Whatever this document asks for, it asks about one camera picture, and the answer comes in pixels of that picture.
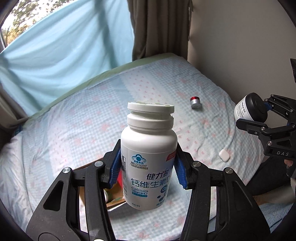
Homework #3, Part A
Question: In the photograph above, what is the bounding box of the black-lidded white cream jar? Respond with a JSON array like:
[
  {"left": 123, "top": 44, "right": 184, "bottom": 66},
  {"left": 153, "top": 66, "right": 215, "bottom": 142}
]
[{"left": 234, "top": 92, "right": 268, "bottom": 123}]

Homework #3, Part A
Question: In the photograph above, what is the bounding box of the white vitamin bottle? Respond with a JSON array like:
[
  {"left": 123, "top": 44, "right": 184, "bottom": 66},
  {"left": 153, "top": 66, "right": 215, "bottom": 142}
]
[{"left": 120, "top": 102, "right": 178, "bottom": 210}]

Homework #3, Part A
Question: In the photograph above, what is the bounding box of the red rectangular box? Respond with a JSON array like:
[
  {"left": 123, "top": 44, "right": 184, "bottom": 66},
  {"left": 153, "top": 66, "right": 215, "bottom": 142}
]
[{"left": 117, "top": 170, "right": 123, "bottom": 189}]

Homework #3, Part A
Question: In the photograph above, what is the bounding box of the small white earbuds case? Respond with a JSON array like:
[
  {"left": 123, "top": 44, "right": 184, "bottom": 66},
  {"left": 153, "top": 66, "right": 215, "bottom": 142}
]
[{"left": 219, "top": 149, "right": 230, "bottom": 162}]

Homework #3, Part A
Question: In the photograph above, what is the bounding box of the pale green lidded jar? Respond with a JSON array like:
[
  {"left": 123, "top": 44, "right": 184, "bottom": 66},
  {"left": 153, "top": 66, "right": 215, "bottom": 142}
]
[{"left": 103, "top": 189, "right": 111, "bottom": 203}]

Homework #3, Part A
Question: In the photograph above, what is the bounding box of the brown cardboard box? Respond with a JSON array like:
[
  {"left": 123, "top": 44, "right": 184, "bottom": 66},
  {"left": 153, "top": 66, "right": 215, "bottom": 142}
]
[{"left": 74, "top": 162, "right": 128, "bottom": 212}]

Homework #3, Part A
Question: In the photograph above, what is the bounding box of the small silver red jar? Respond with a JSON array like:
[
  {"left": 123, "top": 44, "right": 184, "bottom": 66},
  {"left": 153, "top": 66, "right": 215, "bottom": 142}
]
[{"left": 190, "top": 96, "right": 201, "bottom": 109}]

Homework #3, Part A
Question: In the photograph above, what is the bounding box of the light blue bed cover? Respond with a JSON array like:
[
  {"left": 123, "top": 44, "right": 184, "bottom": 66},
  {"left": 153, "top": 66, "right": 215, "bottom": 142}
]
[{"left": 0, "top": 53, "right": 295, "bottom": 241}]

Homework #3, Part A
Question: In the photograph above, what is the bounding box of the dark brown curtain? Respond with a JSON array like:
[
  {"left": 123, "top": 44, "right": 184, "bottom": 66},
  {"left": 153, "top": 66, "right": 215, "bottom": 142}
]
[{"left": 127, "top": 0, "right": 193, "bottom": 61}]

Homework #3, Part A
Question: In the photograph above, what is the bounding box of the light blue sheer curtain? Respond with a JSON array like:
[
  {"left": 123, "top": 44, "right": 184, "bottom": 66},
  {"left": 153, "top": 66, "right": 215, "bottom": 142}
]
[{"left": 1, "top": 1, "right": 134, "bottom": 116}]

